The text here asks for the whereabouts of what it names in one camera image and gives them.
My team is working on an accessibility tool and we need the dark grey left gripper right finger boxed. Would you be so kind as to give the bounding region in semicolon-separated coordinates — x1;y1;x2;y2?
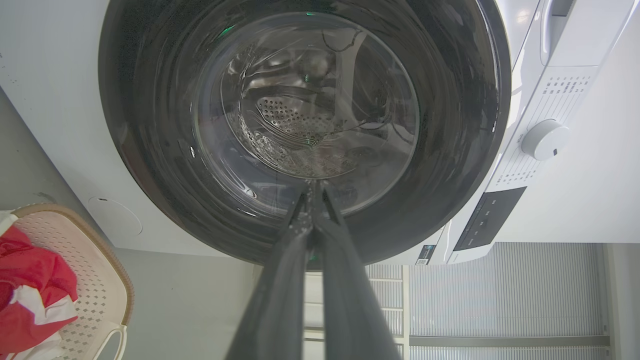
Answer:
314;187;403;360

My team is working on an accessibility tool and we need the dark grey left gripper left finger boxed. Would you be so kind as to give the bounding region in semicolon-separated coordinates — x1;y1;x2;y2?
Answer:
224;191;315;360

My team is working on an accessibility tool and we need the cream perforated laundry basket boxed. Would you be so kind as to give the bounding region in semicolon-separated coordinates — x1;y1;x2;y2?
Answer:
0;203;135;360

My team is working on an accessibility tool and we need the white ribbed cabinet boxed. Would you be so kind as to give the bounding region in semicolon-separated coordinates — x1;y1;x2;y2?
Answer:
303;242;612;360

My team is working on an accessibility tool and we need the black washing machine display panel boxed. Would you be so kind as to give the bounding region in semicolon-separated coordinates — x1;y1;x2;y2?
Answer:
453;186;528;252

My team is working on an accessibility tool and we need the black round washing machine door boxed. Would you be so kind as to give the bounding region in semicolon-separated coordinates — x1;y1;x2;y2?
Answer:
98;0;512;266

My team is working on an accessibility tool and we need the white washing machine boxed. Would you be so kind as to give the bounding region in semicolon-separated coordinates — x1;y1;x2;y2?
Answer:
0;0;640;266

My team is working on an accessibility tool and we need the red and white garment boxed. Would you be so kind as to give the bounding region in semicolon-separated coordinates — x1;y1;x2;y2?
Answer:
0;225;80;357

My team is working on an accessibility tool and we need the white round control dial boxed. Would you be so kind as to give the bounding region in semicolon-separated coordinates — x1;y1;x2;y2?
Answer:
521;118;571;162

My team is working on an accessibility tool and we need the white detergent drawer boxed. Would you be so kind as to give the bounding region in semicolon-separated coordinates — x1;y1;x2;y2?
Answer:
539;0;636;68

